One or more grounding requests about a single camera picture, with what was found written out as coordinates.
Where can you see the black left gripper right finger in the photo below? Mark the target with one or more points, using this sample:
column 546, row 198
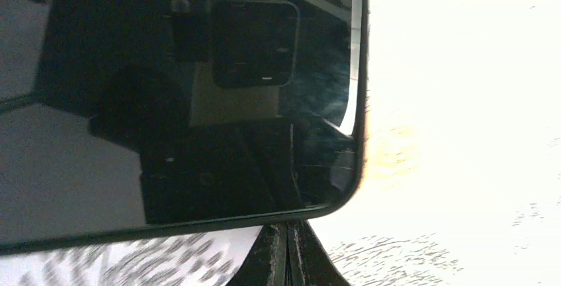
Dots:
column 308, row 264

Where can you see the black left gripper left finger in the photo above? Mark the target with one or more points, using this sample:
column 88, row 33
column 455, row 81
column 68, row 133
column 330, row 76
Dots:
column 265, row 264

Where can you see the black smartphone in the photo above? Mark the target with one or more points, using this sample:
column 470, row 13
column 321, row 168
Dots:
column 133, row 119

